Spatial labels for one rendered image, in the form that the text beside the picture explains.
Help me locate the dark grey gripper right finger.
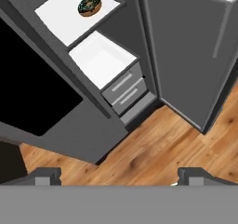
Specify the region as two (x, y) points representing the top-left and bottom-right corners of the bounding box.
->
(177, 167), (238, 187)

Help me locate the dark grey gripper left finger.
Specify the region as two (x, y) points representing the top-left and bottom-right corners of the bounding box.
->
(4, 167), (62, 187)

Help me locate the grey fridge drawer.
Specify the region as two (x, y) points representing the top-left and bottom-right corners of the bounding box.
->
(111, 77), (149, 116)
(101, 63), (144, 104)

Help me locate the white fridge shelf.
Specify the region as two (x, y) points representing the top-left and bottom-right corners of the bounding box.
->
(34, 0), (122, 47)
(68, 30), (139, 91)

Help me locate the dark grey fridge body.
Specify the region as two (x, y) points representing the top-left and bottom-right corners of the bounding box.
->
(34, 0), (163, 133)

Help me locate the chocolate donut with green sprinkles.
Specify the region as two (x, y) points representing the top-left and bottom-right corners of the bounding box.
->
(76, 0), (103, 19)

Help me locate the dark brown block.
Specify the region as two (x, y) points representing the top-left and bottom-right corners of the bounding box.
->
(0, 139), (29, 185)

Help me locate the pale drawer handle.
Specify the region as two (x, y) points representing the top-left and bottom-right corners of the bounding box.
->
(111, 73), (133, 92)
(119, 87), (139, 105)

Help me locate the grey fridge door with handle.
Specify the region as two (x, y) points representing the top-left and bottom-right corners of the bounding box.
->
(136, 0), (238, 135)

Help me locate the grey fridge door handle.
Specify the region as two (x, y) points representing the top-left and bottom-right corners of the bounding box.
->
(211, 4), (232, 59)

